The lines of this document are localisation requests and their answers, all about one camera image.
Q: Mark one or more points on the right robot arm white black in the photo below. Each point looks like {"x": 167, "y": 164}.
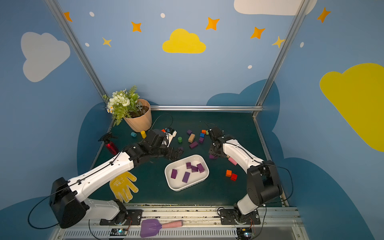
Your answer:
{"x": 263, "y": 181}

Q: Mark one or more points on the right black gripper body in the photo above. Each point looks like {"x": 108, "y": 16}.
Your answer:
{"x": 214, "y": 150}

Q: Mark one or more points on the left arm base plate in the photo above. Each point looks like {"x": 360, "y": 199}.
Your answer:
{"x": 130, "y": 217}

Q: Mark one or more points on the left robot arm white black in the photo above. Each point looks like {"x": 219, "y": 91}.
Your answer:
{"x": 70, "y": 201}

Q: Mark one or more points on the pink brick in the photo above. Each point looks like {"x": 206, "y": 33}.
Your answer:
{"x": 232, "y": 161}

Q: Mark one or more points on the white plastic storage bin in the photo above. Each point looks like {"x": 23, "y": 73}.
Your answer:
{"x": 180, "y": 165}

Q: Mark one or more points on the yellow work glove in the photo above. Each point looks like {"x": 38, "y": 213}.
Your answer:
{"x": 123, "y": 187}

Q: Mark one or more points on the dark purple block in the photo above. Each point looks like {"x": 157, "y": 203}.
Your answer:
{"x": 194, "y": 169}

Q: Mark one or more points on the potted plant terracotta pot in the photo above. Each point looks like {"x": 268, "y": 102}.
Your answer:
{"x": 127, "y": 106}

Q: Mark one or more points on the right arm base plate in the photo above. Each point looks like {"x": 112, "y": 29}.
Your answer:
{"x": 234, "y": 217}

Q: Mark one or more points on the yellow cylinder block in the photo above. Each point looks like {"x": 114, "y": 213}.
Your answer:
{"x": 143, "y": 134}

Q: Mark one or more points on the red spray bottle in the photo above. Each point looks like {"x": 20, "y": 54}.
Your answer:
{"x": 109, "y": 144}

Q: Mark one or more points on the tan wooden brick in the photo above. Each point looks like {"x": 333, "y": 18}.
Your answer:
{"x": 191, "y": 138}

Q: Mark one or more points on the purple toy shovel pink handle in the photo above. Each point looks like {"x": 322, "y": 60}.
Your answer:
{"x": 152, "y": 227}

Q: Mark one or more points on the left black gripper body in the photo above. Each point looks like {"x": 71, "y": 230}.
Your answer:
{"x": 173, "y": 152}

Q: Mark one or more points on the purple brick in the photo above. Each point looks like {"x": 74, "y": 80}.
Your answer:
{"x": 186, "y": 177}
{"x": 174, "y": 174}
{"x": 193, "y": 145}

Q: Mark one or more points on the red cube right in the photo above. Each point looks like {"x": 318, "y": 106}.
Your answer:
{"x": 234, "y": 177}

